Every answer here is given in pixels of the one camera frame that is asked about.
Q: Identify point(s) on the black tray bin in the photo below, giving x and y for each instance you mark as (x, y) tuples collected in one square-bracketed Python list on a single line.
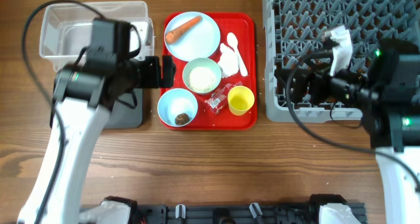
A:
[(125, 113)]

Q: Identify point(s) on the crumpled white napkin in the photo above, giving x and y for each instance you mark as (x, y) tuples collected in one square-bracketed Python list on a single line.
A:
[(228, 61)]

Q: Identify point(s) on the grey dishwasher rack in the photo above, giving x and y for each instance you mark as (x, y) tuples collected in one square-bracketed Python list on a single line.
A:
[(294, 27)]

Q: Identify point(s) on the light blue plate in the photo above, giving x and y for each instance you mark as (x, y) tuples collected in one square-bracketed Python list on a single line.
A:
[(201, 41)]

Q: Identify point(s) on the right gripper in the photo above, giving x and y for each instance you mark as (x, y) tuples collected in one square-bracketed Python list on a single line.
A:
[(316, 77)]

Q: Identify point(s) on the clear plastic bin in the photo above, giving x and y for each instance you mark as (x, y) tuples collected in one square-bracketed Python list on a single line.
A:
[(66, 29)]

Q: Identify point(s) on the white plastic spoon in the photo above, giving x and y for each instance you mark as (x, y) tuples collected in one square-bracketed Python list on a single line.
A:
[(233, 43)]

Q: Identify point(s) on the green bowl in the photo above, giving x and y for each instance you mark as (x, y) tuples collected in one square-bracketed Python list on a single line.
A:
[(206, 62)]

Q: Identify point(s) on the orange carrot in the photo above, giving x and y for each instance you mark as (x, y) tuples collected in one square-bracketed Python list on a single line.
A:
[(174, 35)]

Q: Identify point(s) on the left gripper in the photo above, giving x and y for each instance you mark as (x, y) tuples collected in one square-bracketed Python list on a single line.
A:
[(154, 80)]

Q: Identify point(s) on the white rice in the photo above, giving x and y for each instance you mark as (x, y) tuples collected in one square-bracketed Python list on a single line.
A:
[(202, 79)]

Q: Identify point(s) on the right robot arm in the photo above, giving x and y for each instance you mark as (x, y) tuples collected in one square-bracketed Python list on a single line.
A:
[(388, 97)]

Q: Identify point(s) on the brown food ball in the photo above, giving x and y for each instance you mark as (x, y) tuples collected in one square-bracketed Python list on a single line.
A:
[(182, 119)]

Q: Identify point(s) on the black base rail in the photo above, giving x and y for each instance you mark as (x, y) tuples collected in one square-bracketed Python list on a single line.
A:
[(301, 212)]

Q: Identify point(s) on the light blue bowl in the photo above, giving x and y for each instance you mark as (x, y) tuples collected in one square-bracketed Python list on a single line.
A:
[(174, 102)]

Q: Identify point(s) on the red serving tray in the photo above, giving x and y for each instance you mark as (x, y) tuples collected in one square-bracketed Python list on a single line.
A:
[(244, 28)]

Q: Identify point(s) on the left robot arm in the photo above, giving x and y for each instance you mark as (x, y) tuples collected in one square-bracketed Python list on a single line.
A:
[(82, 102)]

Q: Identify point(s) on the red snack wrapper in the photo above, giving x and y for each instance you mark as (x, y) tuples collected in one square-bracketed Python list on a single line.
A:
[(218, 100)]

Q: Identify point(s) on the yellow plastic cup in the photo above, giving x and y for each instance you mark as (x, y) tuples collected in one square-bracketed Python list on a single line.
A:
[(240, 100)]

